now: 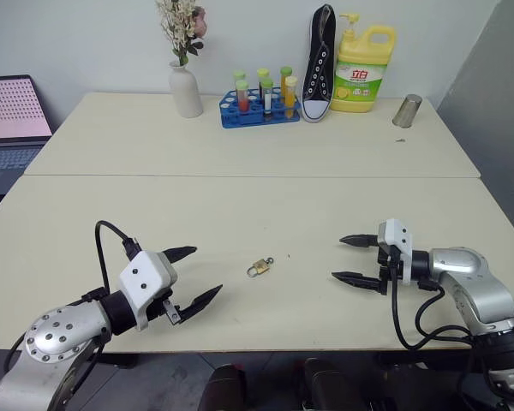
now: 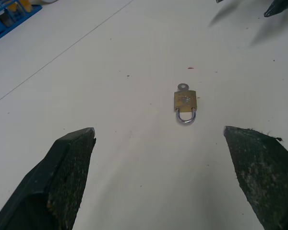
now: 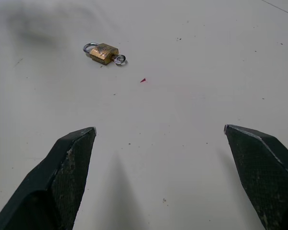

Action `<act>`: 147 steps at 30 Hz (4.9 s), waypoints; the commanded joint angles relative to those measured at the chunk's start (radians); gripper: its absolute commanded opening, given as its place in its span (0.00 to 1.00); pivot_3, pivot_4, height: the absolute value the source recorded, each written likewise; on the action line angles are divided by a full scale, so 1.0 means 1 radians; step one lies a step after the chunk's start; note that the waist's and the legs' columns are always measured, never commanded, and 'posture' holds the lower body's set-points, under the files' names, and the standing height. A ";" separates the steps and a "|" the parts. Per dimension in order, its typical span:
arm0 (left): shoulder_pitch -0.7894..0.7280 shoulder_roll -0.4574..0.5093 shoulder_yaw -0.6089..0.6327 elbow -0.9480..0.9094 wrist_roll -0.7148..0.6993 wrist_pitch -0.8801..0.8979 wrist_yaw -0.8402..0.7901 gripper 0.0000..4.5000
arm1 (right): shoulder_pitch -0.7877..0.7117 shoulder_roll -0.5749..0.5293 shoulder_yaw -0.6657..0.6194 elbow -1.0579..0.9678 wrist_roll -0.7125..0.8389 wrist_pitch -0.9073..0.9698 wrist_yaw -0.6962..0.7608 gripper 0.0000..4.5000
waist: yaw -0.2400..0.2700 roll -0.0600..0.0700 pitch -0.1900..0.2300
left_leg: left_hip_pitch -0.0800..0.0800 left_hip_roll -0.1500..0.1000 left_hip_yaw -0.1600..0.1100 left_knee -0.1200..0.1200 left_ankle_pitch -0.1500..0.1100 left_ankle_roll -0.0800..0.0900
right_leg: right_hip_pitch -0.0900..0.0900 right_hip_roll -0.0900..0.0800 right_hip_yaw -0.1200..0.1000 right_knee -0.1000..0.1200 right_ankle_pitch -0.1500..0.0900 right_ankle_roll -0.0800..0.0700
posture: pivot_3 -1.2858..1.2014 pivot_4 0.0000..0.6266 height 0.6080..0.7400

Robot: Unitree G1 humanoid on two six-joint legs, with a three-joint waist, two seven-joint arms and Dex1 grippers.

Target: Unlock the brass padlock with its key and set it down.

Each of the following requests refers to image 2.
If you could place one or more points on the blue plastic rack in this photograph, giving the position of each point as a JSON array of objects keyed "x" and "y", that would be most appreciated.
[{"x": 7, "y": 16}]

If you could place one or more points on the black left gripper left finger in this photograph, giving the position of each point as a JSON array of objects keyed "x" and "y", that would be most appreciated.
[{"x": 50, "y": 182}]

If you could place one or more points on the white round container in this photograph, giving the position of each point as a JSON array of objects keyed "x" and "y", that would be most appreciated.
[{"x": 50, "y": 1}]

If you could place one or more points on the brass padlock with steel shackle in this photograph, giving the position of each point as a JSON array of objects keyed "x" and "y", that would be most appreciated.
[{"x": 185, "y": 102}]

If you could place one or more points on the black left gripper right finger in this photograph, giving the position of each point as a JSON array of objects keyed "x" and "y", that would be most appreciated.
[{"x": 264, "y": 172}]

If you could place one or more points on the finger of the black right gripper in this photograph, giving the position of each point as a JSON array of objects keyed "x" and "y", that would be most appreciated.
[{"x": 279, "y": 6}]

